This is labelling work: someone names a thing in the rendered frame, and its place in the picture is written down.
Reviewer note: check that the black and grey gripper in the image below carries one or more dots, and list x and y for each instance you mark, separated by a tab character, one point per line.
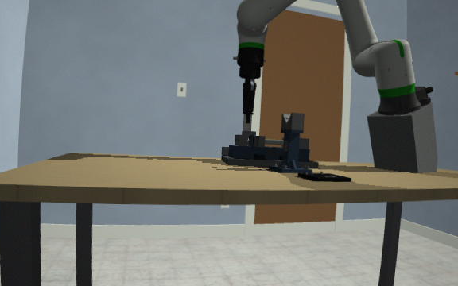
249	72

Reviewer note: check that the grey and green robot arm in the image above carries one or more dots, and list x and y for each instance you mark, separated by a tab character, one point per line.
390	62

